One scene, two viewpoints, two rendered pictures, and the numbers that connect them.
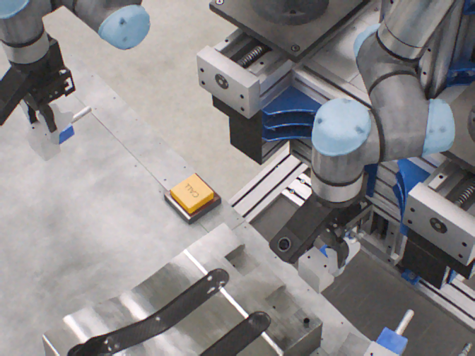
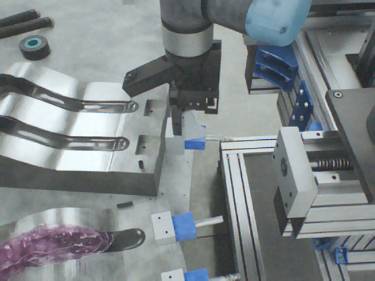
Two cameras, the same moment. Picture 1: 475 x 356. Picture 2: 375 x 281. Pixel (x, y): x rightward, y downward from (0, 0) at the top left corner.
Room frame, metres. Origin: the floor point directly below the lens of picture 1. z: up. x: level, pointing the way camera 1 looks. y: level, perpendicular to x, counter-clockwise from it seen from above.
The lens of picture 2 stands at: (0.43, -0.45, 1.48)
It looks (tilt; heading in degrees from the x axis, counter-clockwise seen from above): 51 degrees down; 41
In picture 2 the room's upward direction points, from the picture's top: straight up
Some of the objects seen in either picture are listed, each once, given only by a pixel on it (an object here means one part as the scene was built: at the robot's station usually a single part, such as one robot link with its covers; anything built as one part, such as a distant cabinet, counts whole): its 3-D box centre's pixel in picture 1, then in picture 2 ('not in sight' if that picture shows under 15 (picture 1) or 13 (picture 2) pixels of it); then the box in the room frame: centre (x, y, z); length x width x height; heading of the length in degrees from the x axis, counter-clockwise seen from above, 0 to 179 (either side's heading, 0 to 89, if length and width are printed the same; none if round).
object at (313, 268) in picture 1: (336, 253); (199, 137); (0.78, -0.16, 0.93); 0.13 x 0.05 x 0.05; 128
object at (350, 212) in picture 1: (336, 204); (193, 75); (0.77, -0.15, 1.09); 0.09 x 0.08 x 0.12; 128
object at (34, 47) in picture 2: not in sight; (35, 47); (0.79, 0.49, 0.82); 0.08 x 0.08 x 0.04
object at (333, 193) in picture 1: (335, 174); (187, 31); (0.77, -0.14, 1.17); 0.08 x 0.08 x 0.05
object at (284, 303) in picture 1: (285, 306); (148, 150); (0.72, -0.07, 0.87); 0.05 x 0.05 x 0.04; 37
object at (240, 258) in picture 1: (244, 265); (155, 113); (0.80, 0.00, 0.87); 0.05 x 0.05 x 0.04; 37
